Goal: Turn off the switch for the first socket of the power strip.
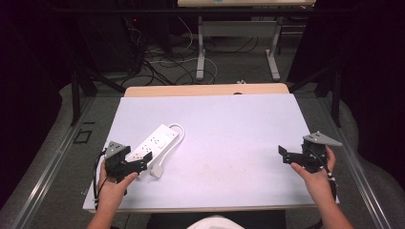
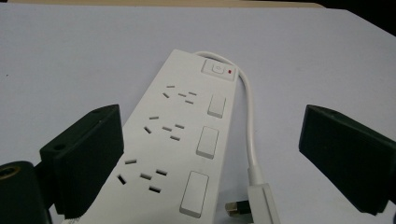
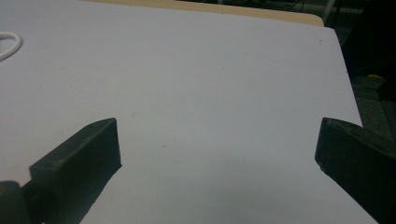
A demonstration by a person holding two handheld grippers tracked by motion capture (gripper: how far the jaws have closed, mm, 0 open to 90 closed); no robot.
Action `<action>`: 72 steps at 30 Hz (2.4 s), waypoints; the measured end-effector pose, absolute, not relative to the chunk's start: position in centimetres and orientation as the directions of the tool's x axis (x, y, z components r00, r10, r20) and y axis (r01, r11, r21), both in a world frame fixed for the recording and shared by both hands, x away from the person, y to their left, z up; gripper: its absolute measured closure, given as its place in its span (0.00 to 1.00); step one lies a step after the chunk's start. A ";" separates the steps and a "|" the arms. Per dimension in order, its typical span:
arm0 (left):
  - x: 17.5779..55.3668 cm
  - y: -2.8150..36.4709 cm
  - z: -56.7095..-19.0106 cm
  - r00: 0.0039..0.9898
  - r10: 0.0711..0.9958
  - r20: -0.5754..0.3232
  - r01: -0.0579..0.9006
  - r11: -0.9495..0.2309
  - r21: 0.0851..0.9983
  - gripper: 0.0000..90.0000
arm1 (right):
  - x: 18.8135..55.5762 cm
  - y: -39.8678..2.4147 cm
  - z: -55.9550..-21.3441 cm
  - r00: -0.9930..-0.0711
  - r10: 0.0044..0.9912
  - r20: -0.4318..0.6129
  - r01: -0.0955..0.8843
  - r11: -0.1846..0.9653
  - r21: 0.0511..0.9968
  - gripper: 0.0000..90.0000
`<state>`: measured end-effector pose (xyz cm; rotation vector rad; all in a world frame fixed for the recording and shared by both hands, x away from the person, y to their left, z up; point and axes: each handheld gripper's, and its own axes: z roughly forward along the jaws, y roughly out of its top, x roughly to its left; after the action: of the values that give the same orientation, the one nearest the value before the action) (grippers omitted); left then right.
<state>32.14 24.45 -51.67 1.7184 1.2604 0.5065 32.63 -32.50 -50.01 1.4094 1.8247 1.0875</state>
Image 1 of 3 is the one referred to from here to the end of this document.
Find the person's left hand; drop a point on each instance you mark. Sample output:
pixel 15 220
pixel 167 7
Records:
pixel 113 191

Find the white power plug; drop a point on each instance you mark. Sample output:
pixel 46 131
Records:
pixel 156 171

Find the white desk with metal legs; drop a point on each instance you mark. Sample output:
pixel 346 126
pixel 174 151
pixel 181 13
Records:
pixel 242 28

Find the metal floor rail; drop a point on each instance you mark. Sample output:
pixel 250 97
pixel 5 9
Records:
pixel 47 165
pixel 359 178

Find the white power strip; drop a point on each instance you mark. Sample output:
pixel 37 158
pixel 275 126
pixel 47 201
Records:
pixel 153 144

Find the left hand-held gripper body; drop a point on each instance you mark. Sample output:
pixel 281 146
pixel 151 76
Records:
pixel 116 159

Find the person's right hand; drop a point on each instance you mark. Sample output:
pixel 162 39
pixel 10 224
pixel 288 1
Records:
pixel 315 181

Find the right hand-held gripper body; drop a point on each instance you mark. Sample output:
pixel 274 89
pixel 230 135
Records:
pixel 315 152

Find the person's white shirt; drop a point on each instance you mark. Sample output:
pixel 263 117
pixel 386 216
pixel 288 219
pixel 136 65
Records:
pixel 215 223

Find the white table mat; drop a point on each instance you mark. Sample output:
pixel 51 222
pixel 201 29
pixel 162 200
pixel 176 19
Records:
pixel 229 152

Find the black metal stand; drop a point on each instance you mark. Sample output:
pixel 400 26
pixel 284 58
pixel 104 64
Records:
pixel 331 89
pixel 79 86

